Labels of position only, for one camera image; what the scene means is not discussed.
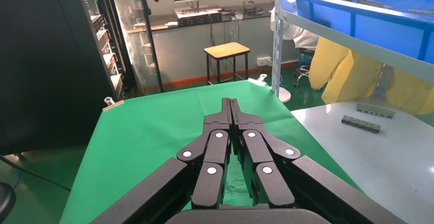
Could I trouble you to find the silver binder clip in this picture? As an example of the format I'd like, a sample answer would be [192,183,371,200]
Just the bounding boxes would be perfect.
[247,74,269,87]
[102,97,125,111]

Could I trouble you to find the grey desk with dark top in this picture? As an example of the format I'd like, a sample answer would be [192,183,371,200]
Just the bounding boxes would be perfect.
[127,2,299,91]

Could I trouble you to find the stamped sheet metal plate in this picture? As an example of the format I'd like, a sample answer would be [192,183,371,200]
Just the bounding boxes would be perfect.
[336,0,394,10]

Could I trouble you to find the white keyboard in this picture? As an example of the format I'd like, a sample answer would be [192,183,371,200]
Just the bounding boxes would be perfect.
[174,6,223,19]

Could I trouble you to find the black stand pole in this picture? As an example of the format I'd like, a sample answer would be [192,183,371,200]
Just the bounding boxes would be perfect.
[137,0,164,94]

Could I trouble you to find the wooden top black stool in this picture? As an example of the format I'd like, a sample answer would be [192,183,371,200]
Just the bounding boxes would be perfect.
[203,41,251,86]

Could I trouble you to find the black server cabinet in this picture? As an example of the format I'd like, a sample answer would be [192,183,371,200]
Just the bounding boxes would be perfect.
[0,0,136,155]

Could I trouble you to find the blue plastic bin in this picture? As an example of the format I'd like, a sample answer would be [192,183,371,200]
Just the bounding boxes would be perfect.
[289,0,434,65]

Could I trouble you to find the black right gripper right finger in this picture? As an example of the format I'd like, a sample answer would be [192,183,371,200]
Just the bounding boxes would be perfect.
[231,98,407,224]

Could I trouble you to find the yellow cloth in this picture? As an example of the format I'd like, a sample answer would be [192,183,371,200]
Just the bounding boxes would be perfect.
[308,36,434,117]

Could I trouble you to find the grey tape strip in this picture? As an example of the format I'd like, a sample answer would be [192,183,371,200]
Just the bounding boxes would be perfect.
[406,8,434,15]

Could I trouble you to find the dark headset device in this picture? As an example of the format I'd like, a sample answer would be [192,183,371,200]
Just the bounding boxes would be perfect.
[242,0,265,16]

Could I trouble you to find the white garment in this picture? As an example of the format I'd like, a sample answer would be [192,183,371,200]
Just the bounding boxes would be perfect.
[293,26,320,51]

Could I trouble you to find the grey metal connector strip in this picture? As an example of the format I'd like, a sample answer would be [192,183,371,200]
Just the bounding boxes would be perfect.
[356,103,396,120]
[340,115,382,135]

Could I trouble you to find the green table cloth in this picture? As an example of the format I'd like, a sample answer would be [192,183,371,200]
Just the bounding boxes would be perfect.
[59,80,362,224]

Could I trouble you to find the black office chair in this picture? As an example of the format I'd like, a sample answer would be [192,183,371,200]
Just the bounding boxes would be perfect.
[293,48,316,88]

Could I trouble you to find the black floor cable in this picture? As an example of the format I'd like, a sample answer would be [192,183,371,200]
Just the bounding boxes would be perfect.
[0,154,73,193]

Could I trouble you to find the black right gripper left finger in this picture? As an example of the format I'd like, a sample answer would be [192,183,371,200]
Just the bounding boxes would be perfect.
[90,98,233,224]

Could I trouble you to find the black round object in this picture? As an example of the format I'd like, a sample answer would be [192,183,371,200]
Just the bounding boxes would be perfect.
[0,182,17,221]

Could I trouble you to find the glass cabinet door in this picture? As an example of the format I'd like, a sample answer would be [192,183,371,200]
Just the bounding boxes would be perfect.
[110,0,163,96]

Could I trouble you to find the white metal shelf rack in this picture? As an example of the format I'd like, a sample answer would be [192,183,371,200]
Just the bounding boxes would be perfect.
[271,0,434,99]

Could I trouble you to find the black equipment box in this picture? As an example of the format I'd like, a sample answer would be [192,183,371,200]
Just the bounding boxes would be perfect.
[178,12,224,27]

